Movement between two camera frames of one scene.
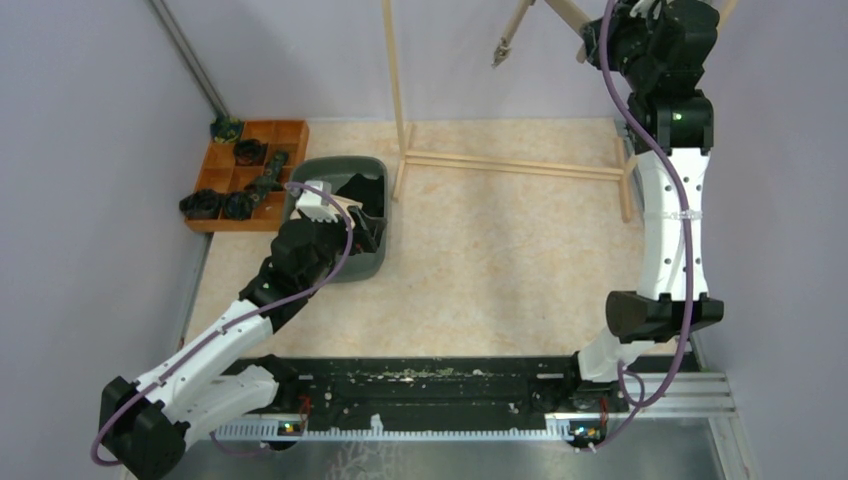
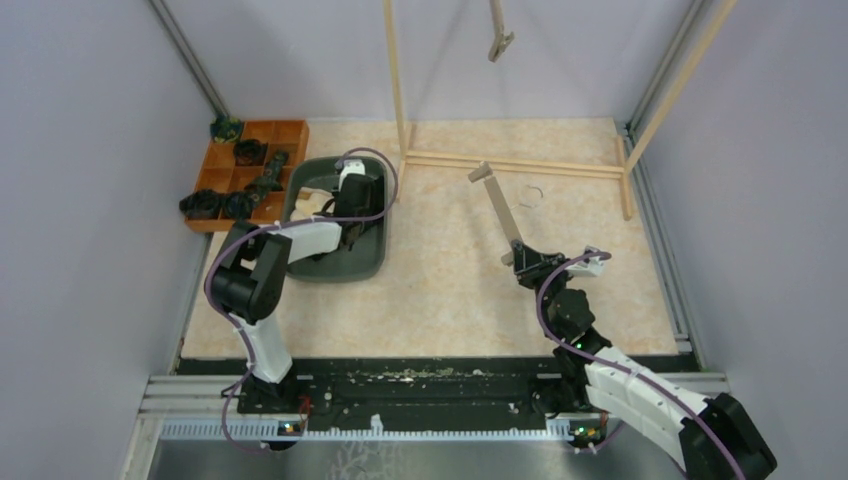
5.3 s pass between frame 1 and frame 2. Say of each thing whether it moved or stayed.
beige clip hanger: moved
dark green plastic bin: stayed
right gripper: moved
